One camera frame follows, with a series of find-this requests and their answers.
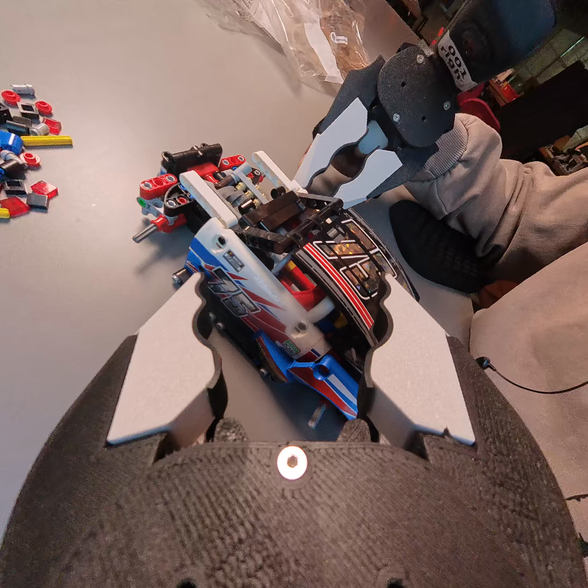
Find lego car model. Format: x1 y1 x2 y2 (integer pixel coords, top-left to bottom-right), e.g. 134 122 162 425
132 143 421 429

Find red plastic object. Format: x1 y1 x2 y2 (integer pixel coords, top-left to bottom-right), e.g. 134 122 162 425
459 96 501 134

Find person's right forearm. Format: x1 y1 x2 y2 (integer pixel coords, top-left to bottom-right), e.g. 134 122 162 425
404 112 588 276

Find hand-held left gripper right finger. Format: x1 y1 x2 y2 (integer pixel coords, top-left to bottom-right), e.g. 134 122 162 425
357 275 476 449

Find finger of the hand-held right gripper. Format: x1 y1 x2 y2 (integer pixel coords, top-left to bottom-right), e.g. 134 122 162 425
294 99 371 190
337 148 403 210

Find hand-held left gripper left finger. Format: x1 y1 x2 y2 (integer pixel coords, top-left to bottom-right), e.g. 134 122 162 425
107 272 229 445

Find pile of loose lego pieces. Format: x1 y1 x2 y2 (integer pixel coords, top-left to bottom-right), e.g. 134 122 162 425
0 83 73 219

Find black earphone with cable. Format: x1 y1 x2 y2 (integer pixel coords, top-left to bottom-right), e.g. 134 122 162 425
475 357 588 395

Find black padded armrest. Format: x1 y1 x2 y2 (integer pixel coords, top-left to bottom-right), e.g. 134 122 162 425
390 200 499 295

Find clear plastic bags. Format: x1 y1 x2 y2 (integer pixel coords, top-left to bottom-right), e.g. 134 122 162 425
198 0 370 85

